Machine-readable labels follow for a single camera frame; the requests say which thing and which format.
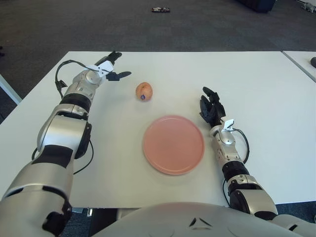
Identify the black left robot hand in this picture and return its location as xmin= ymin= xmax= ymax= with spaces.
xmin=95 ymin=51 xmax=132 ymax=82

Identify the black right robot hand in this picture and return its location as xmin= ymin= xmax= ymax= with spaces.
xmin=198 ymin=86 xmax=227 ymax=128

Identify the red yellow apple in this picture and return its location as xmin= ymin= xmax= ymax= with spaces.
xmin=135 ymin=82 xmax=154 ymax=102

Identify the pink round plate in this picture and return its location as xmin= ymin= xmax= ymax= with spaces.
xmin=142 ymin=115 xmax=205 ymax=176

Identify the white side table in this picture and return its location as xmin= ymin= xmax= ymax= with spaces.
xmin=282 ymin=51 xmax=316 ymax=83

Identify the white table with grey edge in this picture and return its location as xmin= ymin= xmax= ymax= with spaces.
xmin=0 ymin=74 xmax=22 ymax=106

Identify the grey robot torso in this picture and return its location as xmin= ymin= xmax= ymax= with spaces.
xmin=87 ymin=201 xmax=281 ymax=237

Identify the small grey toy figure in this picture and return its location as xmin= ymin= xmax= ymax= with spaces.
xmin=300 ymin=3 xmax=316 ymax=13

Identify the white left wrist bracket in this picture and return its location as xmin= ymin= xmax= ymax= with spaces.
xmin=85 ymin=61 xmax=116 ymax=78

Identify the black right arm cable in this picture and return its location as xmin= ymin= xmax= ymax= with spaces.
xmin=222 ymin=128 xmax=250 ymax=207

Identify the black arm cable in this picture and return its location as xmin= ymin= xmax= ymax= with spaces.
xmin=222 ymin=128 xmax=250 ymax=207
xmin=31 ymin=60 xmax=109 ymax=175

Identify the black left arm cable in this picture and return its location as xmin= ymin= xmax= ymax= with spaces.
xmin=31 ymin=60 xmax=109 ymax=175

